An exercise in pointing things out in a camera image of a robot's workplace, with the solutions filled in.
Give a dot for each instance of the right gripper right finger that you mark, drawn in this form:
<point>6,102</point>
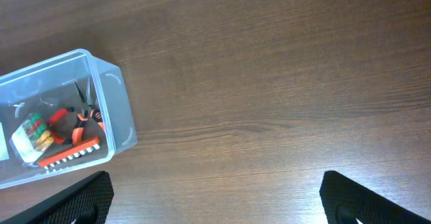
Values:
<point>346,201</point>

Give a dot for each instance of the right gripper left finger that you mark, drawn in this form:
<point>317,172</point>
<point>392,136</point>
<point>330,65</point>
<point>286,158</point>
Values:
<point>87,201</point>

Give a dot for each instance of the orange bit holder strip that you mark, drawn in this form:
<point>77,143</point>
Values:
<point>59,155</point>

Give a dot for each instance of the long nose pliers orange black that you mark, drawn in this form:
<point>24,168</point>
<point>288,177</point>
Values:
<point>89,111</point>

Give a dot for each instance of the clear plastic container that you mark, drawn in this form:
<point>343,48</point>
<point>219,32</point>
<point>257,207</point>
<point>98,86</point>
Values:
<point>48,86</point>

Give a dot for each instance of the red diagonal cutters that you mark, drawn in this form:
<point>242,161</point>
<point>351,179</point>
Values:
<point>53,122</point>

